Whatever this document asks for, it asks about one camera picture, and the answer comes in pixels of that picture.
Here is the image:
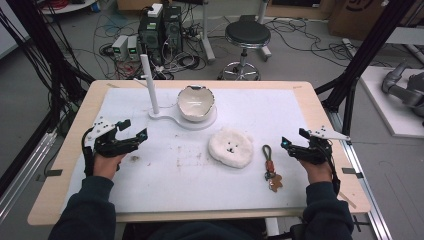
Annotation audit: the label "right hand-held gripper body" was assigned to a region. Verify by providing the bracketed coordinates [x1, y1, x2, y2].
[289, 125, 352, 165]

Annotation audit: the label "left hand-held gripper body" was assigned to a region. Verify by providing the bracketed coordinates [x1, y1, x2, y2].
[83, 116, 140, 159]

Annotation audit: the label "person's left hand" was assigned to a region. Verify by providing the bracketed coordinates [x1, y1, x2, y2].
[92, 152, 128, 181]

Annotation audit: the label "person's right hand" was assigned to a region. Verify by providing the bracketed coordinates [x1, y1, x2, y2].
[297, 158, 335, 185]

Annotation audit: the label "wooden table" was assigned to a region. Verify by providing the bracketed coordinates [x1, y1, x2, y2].
[27, 79, 372, 227]

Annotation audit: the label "fluffy white bear pouch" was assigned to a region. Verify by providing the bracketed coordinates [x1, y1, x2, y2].
[208, 127, 255, 169]

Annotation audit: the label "white ceramic bowl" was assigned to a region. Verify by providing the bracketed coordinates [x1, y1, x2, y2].
[176, 84, 216, 123]

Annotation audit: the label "white table mat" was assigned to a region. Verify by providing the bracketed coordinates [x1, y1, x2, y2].
[59, 87, 322, 215]

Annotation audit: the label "grey power supply unit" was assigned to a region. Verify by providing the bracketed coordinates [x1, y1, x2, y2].
[126, 35, 142, 62]
[111, 34, 130, 62]

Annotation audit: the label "white platform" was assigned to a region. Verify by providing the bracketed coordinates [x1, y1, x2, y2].
[359, 65, 424, 139]

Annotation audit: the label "electronics boxes on floor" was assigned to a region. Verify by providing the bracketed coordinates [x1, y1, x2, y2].
[93, 9, 209, 81]

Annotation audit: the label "black computer tower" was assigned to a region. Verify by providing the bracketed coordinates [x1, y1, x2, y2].
[138, 13, 165, 66]
[162, 4, 184, 54]

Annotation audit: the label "grey desk leg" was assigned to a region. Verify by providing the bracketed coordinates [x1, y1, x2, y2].
[255, 0, 273, 63]
[199, 0, 217, 65]

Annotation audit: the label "person's torso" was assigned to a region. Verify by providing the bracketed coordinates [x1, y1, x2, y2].
[121, 219, 268, 240]

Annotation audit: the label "black round stool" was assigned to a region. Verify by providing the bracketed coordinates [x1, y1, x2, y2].
[218, 14, 273, 82]

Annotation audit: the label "white box on computer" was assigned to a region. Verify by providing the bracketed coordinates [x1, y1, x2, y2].
[147, 3, 164, 19]

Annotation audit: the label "cardboard box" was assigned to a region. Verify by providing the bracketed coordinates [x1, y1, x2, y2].
[328, 0, 424, 42]

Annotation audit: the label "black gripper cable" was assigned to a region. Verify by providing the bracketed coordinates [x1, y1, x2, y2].
[81, 128, 96, 178]
[325, 141, 342, 197]

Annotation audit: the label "gingerbread keychain with cord loop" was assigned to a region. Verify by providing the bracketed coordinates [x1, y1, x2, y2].
[261, 144, 284, 193]

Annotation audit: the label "white stand with post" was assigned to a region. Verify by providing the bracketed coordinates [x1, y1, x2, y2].
[133, 53, 218, 131]

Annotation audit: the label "aluminium rail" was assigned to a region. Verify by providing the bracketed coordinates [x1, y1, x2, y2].
[0, 130, 58, 223]
[327, 109, 394, 240]

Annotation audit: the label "black frame post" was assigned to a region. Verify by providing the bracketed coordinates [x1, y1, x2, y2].
[0, 0, 96, 141]
[314, 0, 418, 136]

